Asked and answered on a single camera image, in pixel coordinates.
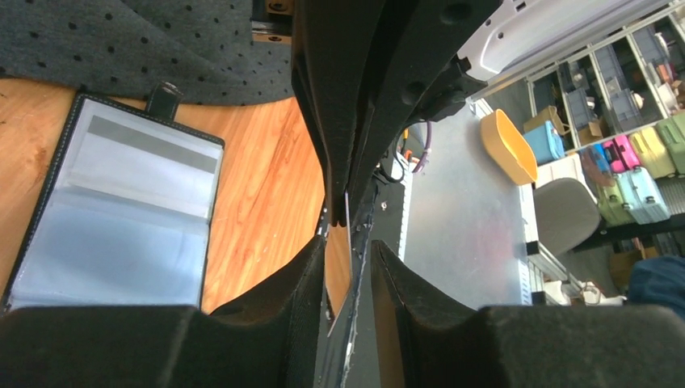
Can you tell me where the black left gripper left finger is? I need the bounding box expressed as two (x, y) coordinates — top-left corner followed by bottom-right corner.
(1, 236), (325, 387)

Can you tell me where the storage shelf with boxes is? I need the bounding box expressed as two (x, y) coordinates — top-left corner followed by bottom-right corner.
(523, 1), (684, 226)

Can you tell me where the yellow oval bin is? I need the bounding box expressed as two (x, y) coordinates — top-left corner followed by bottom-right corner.
(480, 109), (538, 186)

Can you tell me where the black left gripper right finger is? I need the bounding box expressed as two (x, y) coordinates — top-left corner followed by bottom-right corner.
(370, 241), (684, 387)

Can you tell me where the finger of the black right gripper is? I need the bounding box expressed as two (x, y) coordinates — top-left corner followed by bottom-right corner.
(292, 1), (384, 225)
(347, 1), (501, 214)

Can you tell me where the black card holder wallet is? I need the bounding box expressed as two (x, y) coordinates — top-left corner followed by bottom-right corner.
(1, 82), (225, 313)

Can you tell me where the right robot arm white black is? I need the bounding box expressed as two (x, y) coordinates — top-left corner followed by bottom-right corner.
(292, 1), (660, 226)

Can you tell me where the dark grey dotted cloth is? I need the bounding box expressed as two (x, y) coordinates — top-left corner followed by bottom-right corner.
(1, 1), (292, 106)

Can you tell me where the grey office chair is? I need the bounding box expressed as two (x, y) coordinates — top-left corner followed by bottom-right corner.
(533, 178), (601, 255)

